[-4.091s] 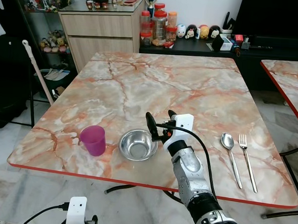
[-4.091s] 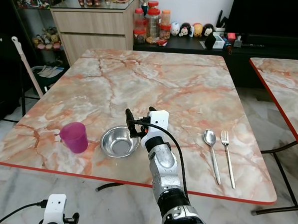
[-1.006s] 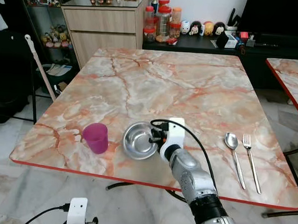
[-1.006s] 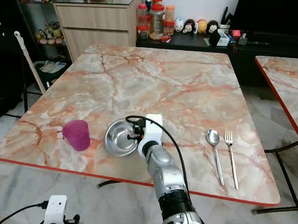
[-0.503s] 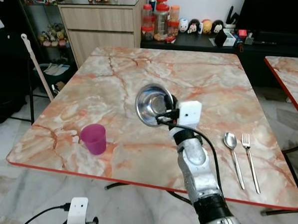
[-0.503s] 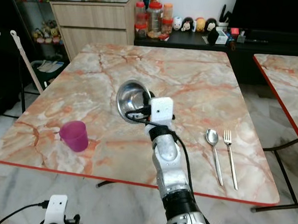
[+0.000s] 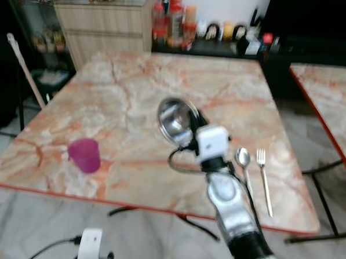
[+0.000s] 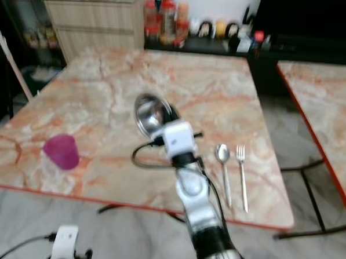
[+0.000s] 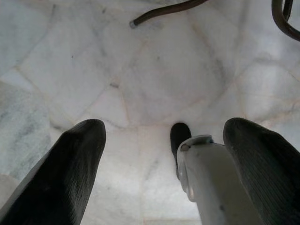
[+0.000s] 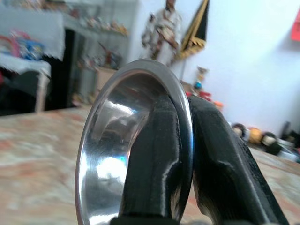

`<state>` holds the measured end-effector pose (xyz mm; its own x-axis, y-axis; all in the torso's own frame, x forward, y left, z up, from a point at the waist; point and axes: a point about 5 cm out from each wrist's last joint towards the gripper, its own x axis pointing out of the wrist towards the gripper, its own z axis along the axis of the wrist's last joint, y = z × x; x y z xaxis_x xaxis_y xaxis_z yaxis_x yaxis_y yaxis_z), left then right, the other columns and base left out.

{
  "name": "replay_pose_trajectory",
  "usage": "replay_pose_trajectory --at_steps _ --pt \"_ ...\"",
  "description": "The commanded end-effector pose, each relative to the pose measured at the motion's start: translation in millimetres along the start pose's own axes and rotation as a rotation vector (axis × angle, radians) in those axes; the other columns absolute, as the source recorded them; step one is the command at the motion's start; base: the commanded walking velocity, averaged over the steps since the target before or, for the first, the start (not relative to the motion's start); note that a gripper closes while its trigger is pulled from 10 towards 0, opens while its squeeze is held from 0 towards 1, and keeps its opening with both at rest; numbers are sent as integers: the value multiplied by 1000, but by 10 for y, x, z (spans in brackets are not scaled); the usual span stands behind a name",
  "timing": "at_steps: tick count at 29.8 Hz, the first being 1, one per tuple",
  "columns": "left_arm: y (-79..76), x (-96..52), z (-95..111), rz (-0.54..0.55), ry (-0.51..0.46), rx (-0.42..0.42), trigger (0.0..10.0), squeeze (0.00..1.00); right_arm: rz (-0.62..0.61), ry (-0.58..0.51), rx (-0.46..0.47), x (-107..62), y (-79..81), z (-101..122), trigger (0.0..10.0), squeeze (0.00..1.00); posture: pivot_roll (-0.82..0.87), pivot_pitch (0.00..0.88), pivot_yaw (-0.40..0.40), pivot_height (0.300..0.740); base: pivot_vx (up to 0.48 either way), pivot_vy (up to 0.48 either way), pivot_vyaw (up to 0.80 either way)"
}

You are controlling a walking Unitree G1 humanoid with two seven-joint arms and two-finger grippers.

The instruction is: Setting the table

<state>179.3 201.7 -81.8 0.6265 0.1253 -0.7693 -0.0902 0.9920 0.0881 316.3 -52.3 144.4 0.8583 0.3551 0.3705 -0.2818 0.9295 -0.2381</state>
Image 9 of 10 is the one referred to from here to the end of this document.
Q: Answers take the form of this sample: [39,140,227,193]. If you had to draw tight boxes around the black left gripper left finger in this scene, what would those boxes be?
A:
[0,119,106,225]

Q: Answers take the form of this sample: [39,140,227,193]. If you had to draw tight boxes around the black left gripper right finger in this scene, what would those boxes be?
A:
[223,117,300,225]

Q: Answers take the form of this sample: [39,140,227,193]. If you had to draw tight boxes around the black robot left foot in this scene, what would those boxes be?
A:
[170,122,192,181]

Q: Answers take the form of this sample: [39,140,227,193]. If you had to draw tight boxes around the dark brown folding table frame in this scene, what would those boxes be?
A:
[129,0,300,39]

